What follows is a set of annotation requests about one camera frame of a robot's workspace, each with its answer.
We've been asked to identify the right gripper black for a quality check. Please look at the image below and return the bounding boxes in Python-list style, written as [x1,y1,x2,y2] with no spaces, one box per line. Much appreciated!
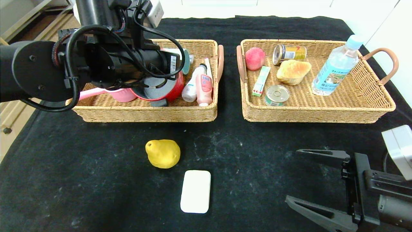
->
[285,149,412,232]

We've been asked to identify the small tin can green label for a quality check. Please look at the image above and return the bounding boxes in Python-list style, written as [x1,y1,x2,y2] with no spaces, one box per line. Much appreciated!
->
[265,85,290,107]

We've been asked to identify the golden striped bread roll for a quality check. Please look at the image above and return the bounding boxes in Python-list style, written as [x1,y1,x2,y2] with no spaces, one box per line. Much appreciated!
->
[276,60,312,86]

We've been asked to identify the green chewing gum pack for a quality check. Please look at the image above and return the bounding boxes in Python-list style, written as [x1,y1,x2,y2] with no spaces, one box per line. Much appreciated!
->
[252,66,271,97]

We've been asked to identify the white soap bar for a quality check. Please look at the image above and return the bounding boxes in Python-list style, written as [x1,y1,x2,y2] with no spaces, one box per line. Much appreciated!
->
[180,170,211,214]

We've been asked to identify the yellow drink can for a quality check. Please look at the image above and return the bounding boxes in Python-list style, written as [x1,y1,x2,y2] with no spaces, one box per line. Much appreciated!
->
[272,44,307,66]

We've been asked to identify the pink lotion tube white cap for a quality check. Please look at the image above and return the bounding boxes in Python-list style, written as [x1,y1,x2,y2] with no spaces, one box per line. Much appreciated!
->
[196,74,214,107]

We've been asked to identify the yellow pear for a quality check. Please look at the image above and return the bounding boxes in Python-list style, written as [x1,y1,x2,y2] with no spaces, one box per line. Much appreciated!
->
[145,140,181,169]

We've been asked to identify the white bottle with black tip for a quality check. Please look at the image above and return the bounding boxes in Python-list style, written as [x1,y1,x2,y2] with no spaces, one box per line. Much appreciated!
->
[182,63,208,103]

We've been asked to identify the red pot with black handles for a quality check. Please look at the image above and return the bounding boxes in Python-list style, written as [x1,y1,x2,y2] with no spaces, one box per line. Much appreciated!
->
[130,69,186,107]

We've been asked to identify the black table cloth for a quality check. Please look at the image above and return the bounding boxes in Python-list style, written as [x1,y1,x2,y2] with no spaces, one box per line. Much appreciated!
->
[0,16,412,232]

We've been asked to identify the clear water bottle blue cap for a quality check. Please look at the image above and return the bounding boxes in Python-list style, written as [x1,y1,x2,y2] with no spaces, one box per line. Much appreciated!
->
[312,35,364,96]

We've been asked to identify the pink peach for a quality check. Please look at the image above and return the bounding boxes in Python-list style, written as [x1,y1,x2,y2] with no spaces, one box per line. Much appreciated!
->
[245,47,266,72]

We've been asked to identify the white cabinet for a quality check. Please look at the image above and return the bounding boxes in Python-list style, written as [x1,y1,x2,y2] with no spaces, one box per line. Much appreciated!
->
[73,0,399,37]

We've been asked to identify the pink plastic water scoop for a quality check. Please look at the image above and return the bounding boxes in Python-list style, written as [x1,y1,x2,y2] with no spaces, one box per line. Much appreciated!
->
[78,87,137,103]

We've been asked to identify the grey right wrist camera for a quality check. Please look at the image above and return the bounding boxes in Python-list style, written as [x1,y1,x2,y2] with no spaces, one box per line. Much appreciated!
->
[381,125,412,181]

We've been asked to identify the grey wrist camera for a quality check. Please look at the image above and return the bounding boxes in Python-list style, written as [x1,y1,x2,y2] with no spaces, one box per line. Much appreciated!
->
[381,125,412,181]
[146,0,164,29]

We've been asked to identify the woven wicker basket brown handles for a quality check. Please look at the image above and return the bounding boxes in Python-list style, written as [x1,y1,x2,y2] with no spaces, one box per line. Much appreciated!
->
[236,39,398,124]
[66,39,224,123]

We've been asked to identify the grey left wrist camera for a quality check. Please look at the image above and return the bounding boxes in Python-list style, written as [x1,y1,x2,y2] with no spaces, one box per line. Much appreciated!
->
[146,0,164,29]

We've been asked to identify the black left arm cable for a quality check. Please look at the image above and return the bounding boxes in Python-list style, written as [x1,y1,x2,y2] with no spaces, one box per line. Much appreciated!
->
[19,6,186,112]

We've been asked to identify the grey metal shelf frame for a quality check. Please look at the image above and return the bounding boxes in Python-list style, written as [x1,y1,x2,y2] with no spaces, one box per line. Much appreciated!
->
[0,0,78,42]

